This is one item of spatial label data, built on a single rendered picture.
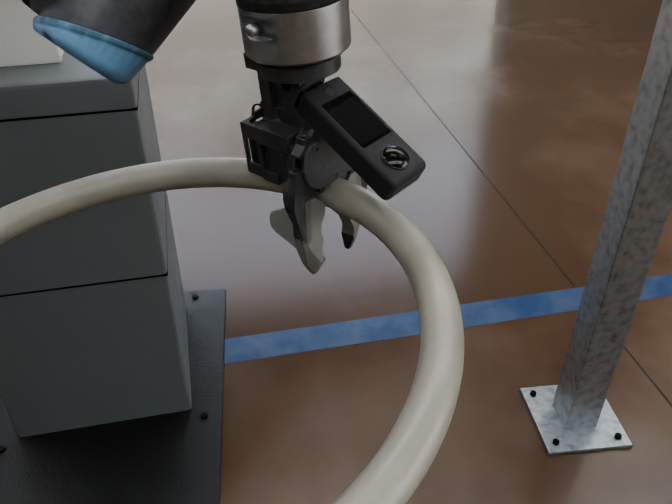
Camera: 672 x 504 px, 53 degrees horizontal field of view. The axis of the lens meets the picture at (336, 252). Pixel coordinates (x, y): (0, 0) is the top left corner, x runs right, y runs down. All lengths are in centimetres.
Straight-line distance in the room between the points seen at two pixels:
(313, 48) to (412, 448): 31
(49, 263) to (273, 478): 66
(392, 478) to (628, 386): 154
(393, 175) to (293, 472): 112
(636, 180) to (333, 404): 87
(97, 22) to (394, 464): 42
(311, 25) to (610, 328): 112
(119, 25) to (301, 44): 16
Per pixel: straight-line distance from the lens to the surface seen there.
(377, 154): 56
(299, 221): 61
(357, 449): 162
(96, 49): 61
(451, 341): 46
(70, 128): 128
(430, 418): 42
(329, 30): 55
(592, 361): 158
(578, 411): 170
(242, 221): 236
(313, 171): 60
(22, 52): 134
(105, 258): 142
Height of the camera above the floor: 128
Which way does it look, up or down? 36 degrees down
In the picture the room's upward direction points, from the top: straight up
